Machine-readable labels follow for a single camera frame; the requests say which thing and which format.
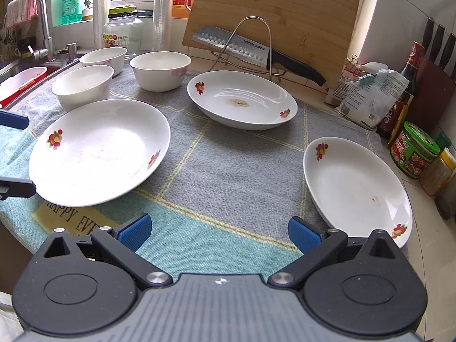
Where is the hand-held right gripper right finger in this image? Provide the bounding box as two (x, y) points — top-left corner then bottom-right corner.
(267, 217), (408, 289)

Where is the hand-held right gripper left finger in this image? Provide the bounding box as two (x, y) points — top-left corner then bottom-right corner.
(43, 213), (173, 289)

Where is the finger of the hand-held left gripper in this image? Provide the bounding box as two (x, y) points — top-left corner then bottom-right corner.
(0, 110), (30, 130)
(0, 177), (37, 201)

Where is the white floral plate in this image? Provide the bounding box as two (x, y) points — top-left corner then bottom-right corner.
(28, 99), (172, 208)
(187, 70), (298, 131)
(303, 136), (414, 250)

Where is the white ceramic bowl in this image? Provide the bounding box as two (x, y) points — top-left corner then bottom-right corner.
(52, 65), (115, 113)
(129, 51), (192, 93)
(79, 46), (128, 78)

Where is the red and white container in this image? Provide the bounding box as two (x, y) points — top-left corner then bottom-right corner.
(0, 67), (48, 109)

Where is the steel sink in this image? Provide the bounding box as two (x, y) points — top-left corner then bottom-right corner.
(0, 55), (79, 109)

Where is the small metal sink fitting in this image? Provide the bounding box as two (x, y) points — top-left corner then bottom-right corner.
(57, 43), (81, 59)

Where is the metal faucet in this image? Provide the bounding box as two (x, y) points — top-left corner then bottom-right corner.
(27, 0), (54, 61)

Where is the grey and teal checked cloth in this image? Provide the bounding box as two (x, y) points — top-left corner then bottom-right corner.
(0, 55), (389, 268)

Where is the pink towel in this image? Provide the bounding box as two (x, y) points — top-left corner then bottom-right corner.
(5, 0), (38, 31)

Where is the person's white jacket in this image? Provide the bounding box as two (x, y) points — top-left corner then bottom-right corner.
(0, 290), (24, 342)

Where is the green lidded sauce jar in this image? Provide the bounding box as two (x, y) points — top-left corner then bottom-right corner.
(390, 121), (440, 179)

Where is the glass jar with green lid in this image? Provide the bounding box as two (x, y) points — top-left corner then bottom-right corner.
(103, 5), (144, 55)

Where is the white roll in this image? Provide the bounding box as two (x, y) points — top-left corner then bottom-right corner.
(93, 0), (109, 41)

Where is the white plastic bag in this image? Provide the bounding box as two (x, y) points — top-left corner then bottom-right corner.
(338, 68), (410, 129)

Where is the yellow lidded jar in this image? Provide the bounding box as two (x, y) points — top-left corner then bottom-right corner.
(420, 148), (456, 196)

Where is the dark glass jar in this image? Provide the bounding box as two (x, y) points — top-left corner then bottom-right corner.
(435, 182), (456, 221)

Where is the clipped paper bag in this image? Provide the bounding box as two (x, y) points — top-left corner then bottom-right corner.
(326, 55), (367, 105)

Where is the clear plastic wrap roll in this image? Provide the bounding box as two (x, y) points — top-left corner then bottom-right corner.
(152, 0), (172, 52)

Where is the dark soy sauce bottle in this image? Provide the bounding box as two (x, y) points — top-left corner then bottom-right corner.
(378, 42), (426, 138)

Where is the brown knife block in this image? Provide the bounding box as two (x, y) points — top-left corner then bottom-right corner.
(406, 59), (456, 134)

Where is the bamboo cutting board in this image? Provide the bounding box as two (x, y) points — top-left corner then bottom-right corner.
(182, 0), (361, 89)

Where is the black slim knife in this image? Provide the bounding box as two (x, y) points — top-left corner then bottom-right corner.
(429, 24), (446, 66)
(440, 33), (456, 72)
(422, 17), (435, 61)

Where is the metal wire rack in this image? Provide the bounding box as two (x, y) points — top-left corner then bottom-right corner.
(210, 16), (287, 79)

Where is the black handled kitchen knife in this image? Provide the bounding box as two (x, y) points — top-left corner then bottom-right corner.
(192, 26), (327, 87)

